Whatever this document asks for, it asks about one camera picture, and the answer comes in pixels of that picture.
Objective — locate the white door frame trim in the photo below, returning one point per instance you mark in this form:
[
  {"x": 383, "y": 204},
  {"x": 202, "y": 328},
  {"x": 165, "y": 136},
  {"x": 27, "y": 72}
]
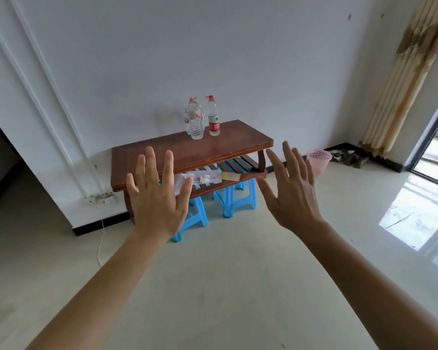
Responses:
[{"x": 40, "y": 105}]

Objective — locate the person's right forearm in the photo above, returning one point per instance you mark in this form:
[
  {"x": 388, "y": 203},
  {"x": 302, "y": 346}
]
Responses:
[{"x": 379, "y": 287}]

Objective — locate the small white-capped water bottle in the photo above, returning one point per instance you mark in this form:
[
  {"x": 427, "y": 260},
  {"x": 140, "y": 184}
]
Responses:
[{"x": 186, "y": 123}]

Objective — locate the pink plastic basket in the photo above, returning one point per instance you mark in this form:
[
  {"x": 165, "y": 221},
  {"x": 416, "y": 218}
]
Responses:
[{"x": 318, "y": 162}]

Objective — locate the red label red cap bottle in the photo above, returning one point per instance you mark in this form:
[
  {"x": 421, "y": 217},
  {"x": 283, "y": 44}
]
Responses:
[{"x": 214, "y": 123}]

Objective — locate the white rag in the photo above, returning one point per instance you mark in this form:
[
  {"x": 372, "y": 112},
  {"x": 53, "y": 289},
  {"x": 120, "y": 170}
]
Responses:
[
  {"x": 180, "y": 180},
  {"x": 208, "y": 176}
]

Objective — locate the yellow cloth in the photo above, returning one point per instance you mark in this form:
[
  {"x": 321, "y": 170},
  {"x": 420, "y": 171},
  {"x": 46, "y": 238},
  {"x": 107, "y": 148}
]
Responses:
[{"x": 230, "y": 176}]

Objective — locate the cluster of dark shoes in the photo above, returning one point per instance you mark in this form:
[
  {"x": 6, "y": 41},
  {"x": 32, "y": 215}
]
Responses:
[{"x": 350, "y": 158}]

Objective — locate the person's left hand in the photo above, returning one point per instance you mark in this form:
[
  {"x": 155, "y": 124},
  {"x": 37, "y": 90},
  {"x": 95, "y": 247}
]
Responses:
[{"x": 157, "y": 207}]

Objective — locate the beige curtain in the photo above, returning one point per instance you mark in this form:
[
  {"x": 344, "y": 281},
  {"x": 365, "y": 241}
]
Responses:
[{"x": 405, "y": 80}]

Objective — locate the blue plastic stool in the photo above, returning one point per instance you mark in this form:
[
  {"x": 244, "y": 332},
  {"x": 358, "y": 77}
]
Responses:
[
  {"x": 237, "y": 200},
  {"x": 197, "y": 215}
]

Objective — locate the dark red wooden table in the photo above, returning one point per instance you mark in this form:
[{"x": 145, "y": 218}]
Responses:
[{"x": 211, "y": 149}]

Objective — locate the person's left forearm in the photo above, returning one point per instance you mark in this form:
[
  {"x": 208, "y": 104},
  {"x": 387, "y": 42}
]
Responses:
[{"x": 95, "y": 298}]

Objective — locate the black-framed sliding glass door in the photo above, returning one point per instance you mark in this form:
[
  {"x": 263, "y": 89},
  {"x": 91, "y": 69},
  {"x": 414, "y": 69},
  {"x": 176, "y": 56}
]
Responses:
[{"x": 427, "y": 142}]

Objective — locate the person's right hand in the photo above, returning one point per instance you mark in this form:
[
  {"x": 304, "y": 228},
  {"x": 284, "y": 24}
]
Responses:
[{"x": 295, "y": 200}]

